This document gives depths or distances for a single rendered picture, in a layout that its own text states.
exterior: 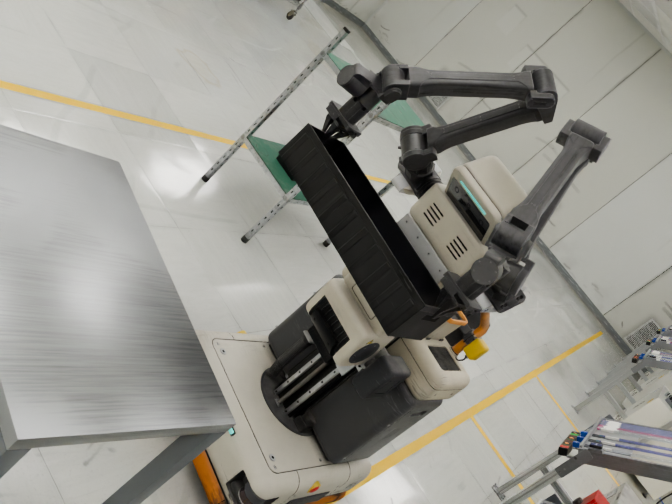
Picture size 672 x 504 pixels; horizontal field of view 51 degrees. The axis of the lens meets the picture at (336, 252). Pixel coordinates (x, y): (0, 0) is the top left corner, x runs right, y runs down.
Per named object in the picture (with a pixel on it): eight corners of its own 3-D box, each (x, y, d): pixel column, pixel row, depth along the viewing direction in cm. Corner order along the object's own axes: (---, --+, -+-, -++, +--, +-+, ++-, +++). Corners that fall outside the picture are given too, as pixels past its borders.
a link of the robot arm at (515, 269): (520, 277, 185) (502, 267, 187) (528, 259, 176) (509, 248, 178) (502, 303, 182) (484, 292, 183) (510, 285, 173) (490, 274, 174)
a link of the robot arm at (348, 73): (404, 96, 174) (402, 70, 178) (375, 71, 166) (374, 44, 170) (365, 118, 180) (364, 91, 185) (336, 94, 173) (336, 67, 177)
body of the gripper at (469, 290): (465, 312, 153) (492, 291, 150) (440, 275, 158) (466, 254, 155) (476, 314, 158) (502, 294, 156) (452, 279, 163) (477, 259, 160)
